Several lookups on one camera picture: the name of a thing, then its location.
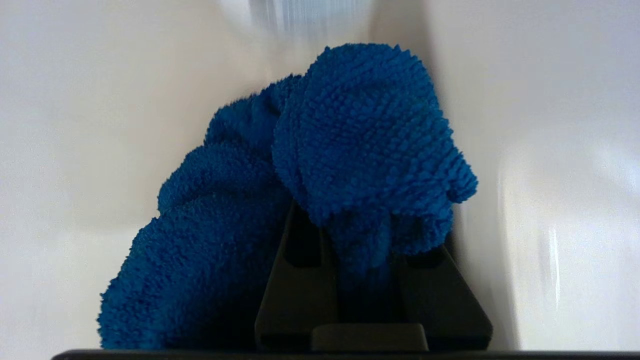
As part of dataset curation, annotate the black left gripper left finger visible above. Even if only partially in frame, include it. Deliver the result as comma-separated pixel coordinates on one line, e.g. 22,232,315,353
254,200,341,351

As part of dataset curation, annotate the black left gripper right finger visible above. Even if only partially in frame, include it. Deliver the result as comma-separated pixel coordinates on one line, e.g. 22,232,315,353
397,244,494,351

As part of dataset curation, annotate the blue terry cloth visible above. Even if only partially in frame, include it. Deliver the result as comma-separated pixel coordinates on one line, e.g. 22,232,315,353
97,42,478,351

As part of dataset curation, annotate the small clear water bottle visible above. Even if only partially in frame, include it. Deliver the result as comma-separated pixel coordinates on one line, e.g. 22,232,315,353
247,0,373,40

